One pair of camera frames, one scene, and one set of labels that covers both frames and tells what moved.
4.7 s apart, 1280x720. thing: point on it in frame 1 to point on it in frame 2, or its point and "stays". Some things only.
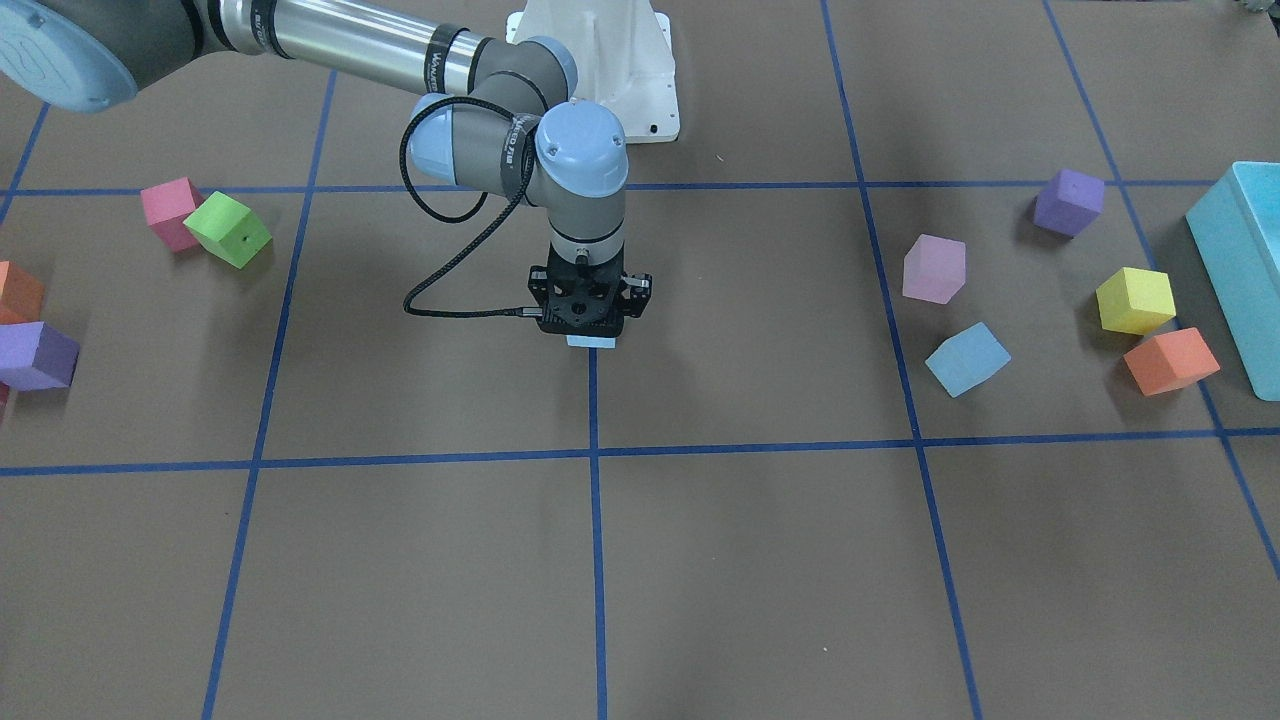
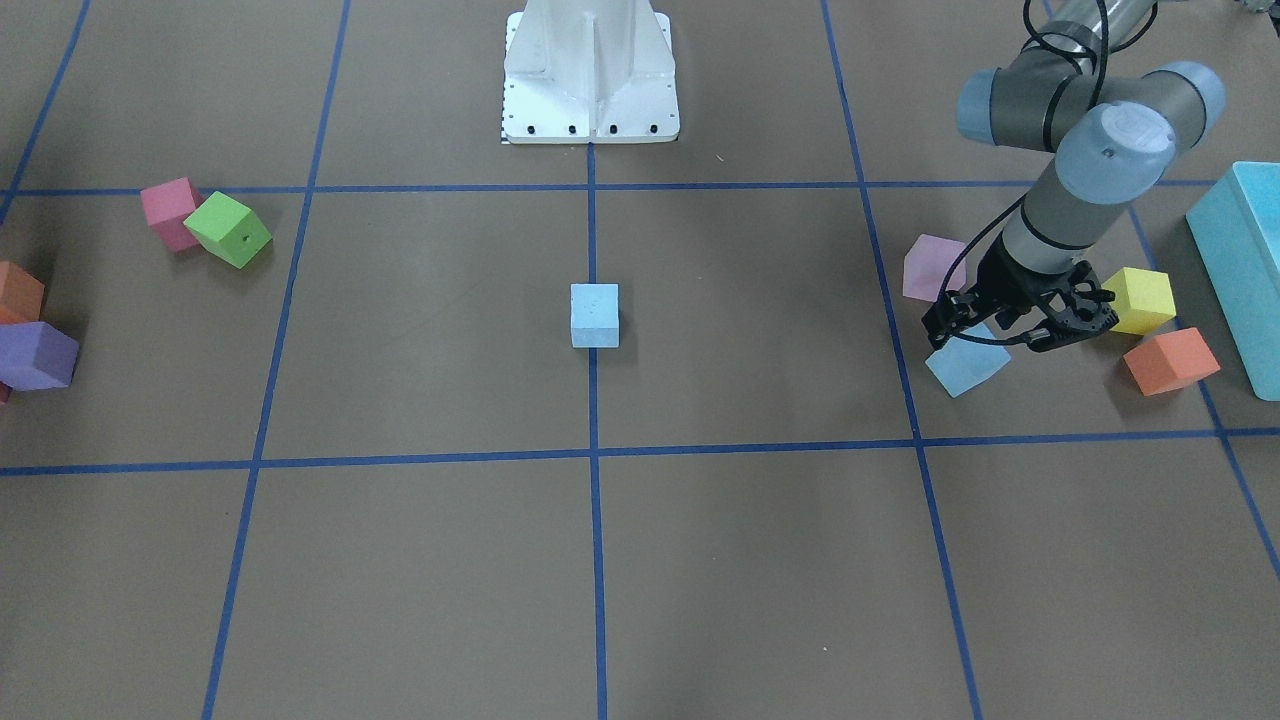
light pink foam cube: (934, 268) stays
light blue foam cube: (967, 358) stays
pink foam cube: (167, 206) stays
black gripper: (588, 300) to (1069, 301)
